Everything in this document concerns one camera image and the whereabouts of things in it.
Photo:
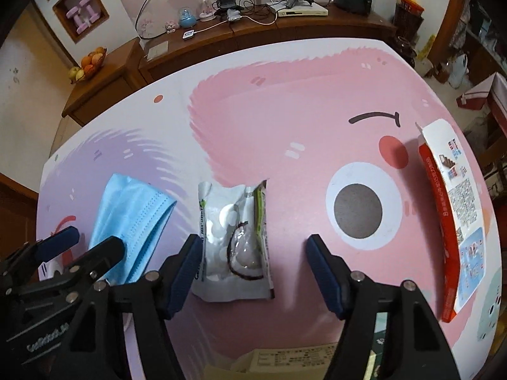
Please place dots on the white set-top box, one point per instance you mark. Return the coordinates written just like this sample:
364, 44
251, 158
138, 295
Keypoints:
299, 10

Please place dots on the pink dumbbells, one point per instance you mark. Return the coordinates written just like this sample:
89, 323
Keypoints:
83, 15

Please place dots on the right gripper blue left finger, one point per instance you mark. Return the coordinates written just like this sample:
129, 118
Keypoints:
178, 272

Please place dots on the wooden tv cabinet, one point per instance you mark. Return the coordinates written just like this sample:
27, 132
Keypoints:
132, 67

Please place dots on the dark ceramic jar stack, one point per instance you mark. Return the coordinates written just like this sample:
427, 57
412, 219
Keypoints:
405, 50

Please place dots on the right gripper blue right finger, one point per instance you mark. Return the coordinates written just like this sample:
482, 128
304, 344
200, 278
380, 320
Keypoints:
332, 276

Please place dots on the silver foil wrapper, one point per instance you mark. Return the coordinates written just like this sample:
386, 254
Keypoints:
235, 262

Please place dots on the blue teapot ornament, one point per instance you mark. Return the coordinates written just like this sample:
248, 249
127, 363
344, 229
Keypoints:
186, 18

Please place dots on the red white flat box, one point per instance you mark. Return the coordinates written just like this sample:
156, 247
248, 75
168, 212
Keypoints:
460, 214

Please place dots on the fruit bowl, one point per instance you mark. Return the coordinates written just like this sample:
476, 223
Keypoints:
89, 67

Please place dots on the yellow green chocolate box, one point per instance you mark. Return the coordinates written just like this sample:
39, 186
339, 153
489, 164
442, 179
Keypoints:
309, 362

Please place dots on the side table with cloth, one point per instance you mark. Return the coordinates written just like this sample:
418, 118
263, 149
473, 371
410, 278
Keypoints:
491, 92

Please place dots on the blue face mask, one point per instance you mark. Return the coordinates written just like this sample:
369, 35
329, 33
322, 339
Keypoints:
136, 213

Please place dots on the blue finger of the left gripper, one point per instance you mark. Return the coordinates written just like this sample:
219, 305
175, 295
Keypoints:
96, 262
55, 239

